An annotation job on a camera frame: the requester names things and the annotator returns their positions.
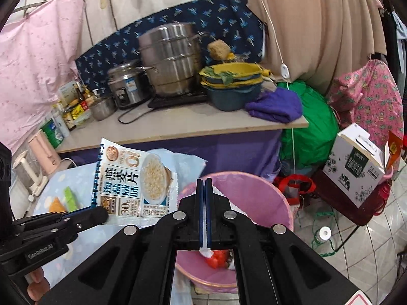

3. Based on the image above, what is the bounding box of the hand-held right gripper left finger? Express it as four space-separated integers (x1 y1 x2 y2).
40 179 205 305

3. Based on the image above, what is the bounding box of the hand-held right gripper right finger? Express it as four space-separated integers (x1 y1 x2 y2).
205 179 365 305

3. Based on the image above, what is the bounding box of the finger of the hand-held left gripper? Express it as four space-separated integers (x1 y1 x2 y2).
48 206 109 233
12 206 93 227

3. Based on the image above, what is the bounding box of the red wrapper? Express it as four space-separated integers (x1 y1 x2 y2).
205 249 231 269

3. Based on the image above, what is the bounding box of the white oatmeal snack packet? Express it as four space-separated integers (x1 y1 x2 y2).
91 138 179 226

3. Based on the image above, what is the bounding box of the pink bin with purple liner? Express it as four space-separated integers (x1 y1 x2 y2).
176 172 295 294

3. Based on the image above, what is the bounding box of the person's left hand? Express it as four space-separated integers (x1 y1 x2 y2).
27 267 51 303

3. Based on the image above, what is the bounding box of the short orange foam net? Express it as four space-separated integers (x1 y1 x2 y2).
49 197 69 213

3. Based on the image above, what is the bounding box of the blue spotted blanket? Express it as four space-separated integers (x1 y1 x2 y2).
9 148 207 305

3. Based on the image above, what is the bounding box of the white glass electric kettle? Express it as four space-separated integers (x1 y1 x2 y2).
11 151 48 197

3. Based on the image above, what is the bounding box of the purple table skirt cloth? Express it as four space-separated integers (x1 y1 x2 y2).
60 129 283 178

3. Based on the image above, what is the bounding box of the pink electric kettle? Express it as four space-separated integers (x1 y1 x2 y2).
28 133 62 176

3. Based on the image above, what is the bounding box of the green white packet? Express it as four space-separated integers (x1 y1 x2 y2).
41 119 66 148

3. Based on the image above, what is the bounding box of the red shopping bag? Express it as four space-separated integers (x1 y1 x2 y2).
275 175 314 204

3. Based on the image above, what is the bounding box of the wooden counter board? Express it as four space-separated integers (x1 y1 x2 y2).
55 97 310 154

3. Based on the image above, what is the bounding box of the white seasoning bottle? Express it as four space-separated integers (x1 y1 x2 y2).
52 108 70 139

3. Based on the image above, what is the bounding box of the small steel lidded pot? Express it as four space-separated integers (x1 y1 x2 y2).
90 95 117 121

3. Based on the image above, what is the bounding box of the clear plastic bottle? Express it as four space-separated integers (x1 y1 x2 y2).
313 225 333 251

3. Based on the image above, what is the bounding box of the black induction cooktop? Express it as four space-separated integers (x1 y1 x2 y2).
148 89 210 109

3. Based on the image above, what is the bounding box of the blue plastic basin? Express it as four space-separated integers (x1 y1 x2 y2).
205 84 264 112

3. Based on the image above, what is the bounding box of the purple towel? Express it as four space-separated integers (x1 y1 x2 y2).
245 88 303 124

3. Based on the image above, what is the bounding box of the white carton box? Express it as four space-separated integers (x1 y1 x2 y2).
58 82 78 104

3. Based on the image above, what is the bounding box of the yellow plastic basin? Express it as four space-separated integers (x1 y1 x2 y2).
201 78 264 91
199 63 266 83

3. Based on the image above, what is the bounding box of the steel rice cooker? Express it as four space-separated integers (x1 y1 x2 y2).
107 60 158 110

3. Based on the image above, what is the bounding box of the green plastic bag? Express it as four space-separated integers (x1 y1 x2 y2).
275 81 341 170

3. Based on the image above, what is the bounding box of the pink dotted curtain cloth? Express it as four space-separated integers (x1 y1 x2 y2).
0 0 86 153

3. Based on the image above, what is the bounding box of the white black milk box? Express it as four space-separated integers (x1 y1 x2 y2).
323 123 395 208

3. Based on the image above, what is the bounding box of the dark red stool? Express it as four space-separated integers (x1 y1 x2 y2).
343 178 393 226

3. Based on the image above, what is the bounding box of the tall steel steamer pot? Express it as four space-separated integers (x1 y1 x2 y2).
137 22 210 98

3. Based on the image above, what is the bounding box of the tan loofah sponge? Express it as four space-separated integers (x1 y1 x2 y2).
207 40 232 61

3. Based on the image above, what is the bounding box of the pink water bottle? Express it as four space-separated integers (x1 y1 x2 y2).
378 178 394 216

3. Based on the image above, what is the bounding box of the pink floral cloth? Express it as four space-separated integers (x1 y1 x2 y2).
327 59 404 166

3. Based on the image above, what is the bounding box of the red paper envelope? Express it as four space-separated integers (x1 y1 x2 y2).
388 130 404 170

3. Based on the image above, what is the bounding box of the blue leaf print cloth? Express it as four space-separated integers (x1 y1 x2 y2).
75 0 266 96

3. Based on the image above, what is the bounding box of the beige curtain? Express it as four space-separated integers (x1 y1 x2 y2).
243 0 387 96

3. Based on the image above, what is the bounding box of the white power cable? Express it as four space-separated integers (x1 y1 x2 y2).
27 157 77 202

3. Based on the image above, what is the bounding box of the black power cable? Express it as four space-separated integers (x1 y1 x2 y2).
118 103 153 124

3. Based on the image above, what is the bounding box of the white cord with switch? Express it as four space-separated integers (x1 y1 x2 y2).
248 0 306 191

